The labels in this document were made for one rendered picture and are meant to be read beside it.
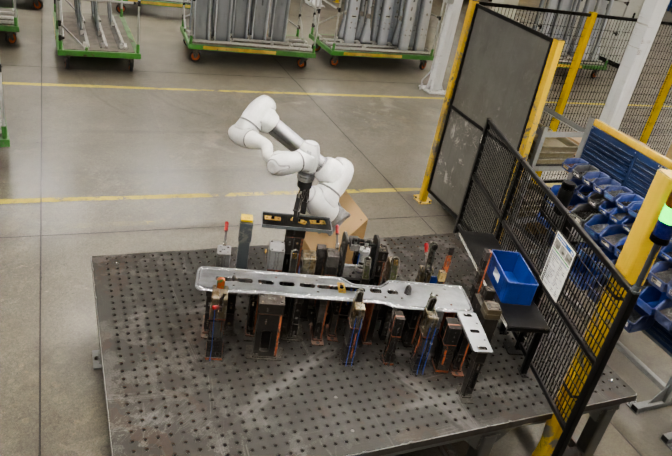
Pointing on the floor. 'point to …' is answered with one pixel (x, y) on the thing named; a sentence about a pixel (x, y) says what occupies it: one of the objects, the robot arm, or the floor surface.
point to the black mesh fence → (546, 291)
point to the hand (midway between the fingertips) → (299, 214)
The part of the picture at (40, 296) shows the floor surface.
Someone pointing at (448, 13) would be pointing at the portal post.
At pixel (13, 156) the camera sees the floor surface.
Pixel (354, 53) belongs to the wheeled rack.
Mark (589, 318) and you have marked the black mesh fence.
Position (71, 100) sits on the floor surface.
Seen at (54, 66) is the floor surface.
